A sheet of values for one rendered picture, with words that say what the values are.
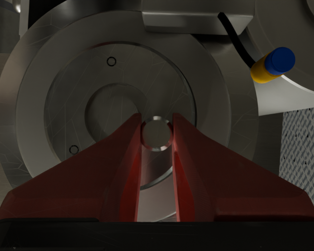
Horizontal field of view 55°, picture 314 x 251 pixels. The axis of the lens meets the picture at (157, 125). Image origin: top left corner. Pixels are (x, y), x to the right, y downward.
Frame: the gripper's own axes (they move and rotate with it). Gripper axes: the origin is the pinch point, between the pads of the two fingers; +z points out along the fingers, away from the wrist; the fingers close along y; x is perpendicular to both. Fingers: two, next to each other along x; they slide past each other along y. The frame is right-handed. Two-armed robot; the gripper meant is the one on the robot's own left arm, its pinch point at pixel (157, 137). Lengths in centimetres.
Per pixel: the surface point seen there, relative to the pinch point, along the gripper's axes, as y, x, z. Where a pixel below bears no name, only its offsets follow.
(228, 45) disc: -3.9, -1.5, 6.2
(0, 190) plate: 25.8, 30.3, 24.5
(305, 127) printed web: -16.4, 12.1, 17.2
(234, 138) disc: -4.2, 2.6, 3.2
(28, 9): 7.4, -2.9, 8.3
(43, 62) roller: 6.0, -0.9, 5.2
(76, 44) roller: 4.3, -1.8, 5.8
